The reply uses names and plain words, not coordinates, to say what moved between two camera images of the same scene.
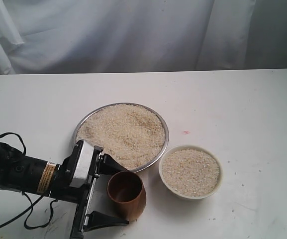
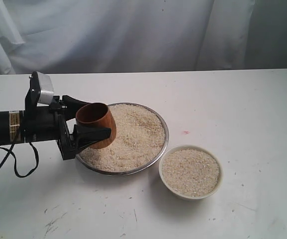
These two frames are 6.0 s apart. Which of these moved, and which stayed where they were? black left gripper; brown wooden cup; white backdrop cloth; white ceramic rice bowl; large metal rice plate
Moved: brown wooden cup; black left gripper
Stayed: white backdrop cloth; large metal rice plate; white ceramic rice bowl
